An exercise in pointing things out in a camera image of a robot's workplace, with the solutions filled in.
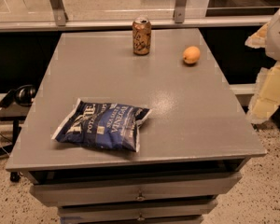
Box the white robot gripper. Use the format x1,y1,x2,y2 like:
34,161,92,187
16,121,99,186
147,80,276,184
245,8,280,124

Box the orange soda can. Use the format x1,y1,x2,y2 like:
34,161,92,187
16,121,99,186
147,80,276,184
133,15,151,55

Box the blue chip bag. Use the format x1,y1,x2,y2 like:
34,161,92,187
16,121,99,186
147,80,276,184
52,99,151,152

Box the orange fruit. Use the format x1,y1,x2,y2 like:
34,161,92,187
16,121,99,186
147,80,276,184
183,46,201,64

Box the upper grey drawer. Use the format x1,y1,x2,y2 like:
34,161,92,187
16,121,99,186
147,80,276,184
30,172,242,206

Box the grey drawer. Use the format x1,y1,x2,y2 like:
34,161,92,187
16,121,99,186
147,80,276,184
58,199,217,224
30,172,242,206

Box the lower grey drawer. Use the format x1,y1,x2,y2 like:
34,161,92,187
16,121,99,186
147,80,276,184
58,199,217,224

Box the black headphones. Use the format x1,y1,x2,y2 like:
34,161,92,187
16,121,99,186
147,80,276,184
0,85,36,108

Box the black side stand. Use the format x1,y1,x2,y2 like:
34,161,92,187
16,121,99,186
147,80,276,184
0,115,26,183

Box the right metal railing post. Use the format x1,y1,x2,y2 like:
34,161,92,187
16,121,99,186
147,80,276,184
173,0,188,23

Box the metal railing post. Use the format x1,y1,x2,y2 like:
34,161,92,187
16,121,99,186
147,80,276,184
173,0,188,23
49,0,68,26

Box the left metal railing post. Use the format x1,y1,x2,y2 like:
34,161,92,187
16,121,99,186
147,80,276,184
49,0,68,26

